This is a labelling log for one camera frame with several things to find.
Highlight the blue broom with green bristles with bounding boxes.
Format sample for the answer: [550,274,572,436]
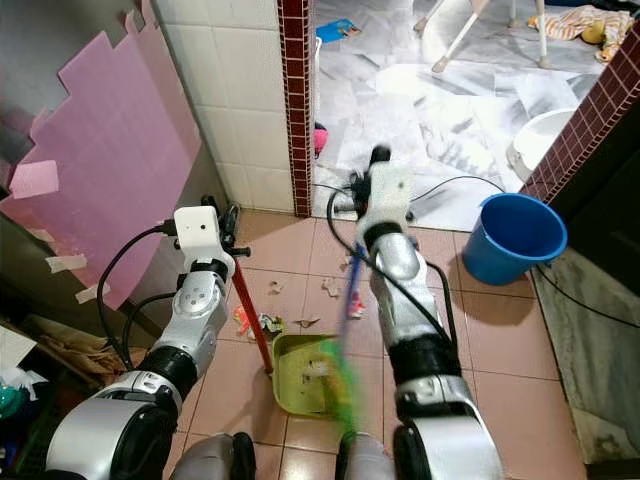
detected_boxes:
[318,240,367,439]

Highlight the green dustpan with red handle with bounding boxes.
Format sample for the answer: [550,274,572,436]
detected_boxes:
[231,262,349,418]

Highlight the colourful crumpled wrapper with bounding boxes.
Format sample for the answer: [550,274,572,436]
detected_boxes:
[234,304,287,337]

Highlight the pink jagged-edged board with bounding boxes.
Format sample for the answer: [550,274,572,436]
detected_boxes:
[0,8,207,309]

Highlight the small blue object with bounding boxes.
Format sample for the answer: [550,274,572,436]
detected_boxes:
[315,17,362,44]

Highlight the white-legged chair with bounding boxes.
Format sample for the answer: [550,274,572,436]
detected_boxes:
[414,0,553,75]

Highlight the beige tape strip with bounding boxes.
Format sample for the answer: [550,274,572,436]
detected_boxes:
[76,282,113,306]
[46,253,89,275]

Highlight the blue plastic bucket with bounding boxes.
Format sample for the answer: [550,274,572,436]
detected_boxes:
[462,192,569,287]

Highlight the white plastic basin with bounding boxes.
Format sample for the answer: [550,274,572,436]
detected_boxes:
[504,108,580,182]

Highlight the brown cardboard pieces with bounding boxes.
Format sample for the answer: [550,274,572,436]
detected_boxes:
[24,314,153,378]

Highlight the pink paper note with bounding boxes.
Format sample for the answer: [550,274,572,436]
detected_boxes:
[8,159,62,200]

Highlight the left robot leg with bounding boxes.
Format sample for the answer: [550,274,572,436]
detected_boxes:
[169,430,259,480]

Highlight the orange striped cloth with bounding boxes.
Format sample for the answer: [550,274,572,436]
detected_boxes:
[524,4,637,64]

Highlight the white paper sheet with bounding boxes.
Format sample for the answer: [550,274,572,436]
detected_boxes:
[0,324,43,393]

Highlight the teal plastic bag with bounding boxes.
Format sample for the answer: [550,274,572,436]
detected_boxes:
[0,384,33,419]

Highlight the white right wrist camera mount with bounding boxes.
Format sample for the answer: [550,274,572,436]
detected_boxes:
[364,162,417,233]

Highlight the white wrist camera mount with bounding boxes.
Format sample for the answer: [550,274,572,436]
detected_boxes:
[364,162,417,233]
[172,204,233,271]

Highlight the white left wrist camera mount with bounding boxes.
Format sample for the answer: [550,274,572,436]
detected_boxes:
[172,204,233,271]

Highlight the thin black floor cable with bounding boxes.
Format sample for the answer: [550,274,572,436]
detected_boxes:
[315,174,507,207]

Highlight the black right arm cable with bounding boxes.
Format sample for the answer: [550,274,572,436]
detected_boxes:
[324,188,463,348]

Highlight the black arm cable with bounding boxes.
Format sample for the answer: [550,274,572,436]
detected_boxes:
[96,221,177,373]
[324,188,463,348]

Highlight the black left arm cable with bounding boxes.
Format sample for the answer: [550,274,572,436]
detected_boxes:
[96,221,177,373]

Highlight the thick black floor cable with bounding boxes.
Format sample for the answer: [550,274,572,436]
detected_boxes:
[531,261,640,304]

